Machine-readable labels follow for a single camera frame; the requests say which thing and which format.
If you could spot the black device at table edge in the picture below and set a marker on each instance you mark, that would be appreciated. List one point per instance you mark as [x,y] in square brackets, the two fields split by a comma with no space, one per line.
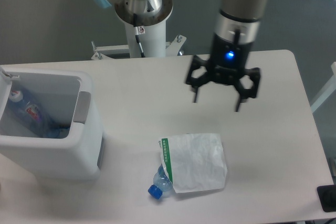
[326,195]

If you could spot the crushed blue-capped plastic bottle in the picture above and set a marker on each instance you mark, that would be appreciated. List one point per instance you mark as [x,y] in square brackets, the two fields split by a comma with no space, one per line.
[161,184]

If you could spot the white frame at right edge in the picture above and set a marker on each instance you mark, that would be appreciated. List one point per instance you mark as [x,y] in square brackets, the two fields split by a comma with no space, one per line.
[324,92]

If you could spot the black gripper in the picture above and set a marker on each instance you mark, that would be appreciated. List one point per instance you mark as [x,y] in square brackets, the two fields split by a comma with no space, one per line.
[226,65]

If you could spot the white green paper bag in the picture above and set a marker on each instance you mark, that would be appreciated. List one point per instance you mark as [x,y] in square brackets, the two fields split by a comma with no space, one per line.
[194,162]

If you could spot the white push-top trash can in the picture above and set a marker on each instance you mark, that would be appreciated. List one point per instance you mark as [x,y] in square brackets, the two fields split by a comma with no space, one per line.
[67,97]

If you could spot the white pedestal base frame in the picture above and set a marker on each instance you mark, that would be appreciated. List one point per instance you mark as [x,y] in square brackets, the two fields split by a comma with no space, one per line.
[170,48]

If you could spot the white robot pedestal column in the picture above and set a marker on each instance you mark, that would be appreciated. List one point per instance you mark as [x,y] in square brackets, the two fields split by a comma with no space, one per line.
[152,39]

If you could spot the plastic bottle inside trash can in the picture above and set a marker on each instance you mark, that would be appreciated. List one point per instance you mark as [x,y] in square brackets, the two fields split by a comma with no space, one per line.
[31,114]

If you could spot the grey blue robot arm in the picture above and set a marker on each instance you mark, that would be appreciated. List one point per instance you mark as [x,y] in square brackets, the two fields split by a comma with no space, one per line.
[234,34]

